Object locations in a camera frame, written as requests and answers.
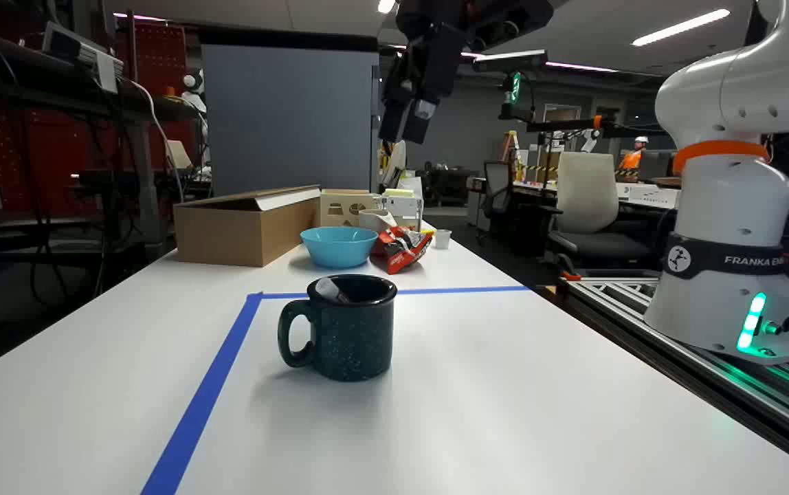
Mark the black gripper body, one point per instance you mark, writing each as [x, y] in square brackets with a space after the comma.
[437, 56]

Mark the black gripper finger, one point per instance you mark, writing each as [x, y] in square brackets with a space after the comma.
[422, 120]
[390, 113]

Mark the white marker with red cap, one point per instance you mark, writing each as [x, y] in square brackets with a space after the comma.
[330, 289]

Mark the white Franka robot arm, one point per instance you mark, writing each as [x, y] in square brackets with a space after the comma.
[731, 211]

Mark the small white cup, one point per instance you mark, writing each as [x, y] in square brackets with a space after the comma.
[441, 241]

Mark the blue tape border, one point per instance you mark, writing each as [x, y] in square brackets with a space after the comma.
[214, 387]

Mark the green hanging sign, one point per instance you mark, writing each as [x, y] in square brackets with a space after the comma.
[511, 89]

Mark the white box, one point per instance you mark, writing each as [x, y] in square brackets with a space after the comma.
[404, 207]

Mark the cream printed carton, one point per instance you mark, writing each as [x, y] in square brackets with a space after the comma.
[349, 207]

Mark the grey partition panel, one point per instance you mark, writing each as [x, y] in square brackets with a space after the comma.
[286, 120]

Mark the red and white toy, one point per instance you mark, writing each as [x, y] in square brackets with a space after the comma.
[396, 250]

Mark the light blue bowl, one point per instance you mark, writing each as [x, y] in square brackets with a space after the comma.
[338, 250]

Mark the white office chair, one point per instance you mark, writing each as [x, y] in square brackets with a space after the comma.
[587, 196]

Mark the open cardboard box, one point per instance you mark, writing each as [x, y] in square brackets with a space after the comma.
[236, 229]

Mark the dark speckled mug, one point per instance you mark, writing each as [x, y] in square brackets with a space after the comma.
[353, 333]

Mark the background office desk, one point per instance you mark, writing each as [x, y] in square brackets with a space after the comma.
[640, 193]

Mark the long ceiling light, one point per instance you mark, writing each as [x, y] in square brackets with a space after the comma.
[682, 28]

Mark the white device on shelf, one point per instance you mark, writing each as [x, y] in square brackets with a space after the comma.
[80, 52]

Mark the dark storage shelf rack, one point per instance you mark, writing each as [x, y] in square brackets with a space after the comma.
[37, 156]

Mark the aluminium rail frame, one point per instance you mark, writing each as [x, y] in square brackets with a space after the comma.
[779, 388]

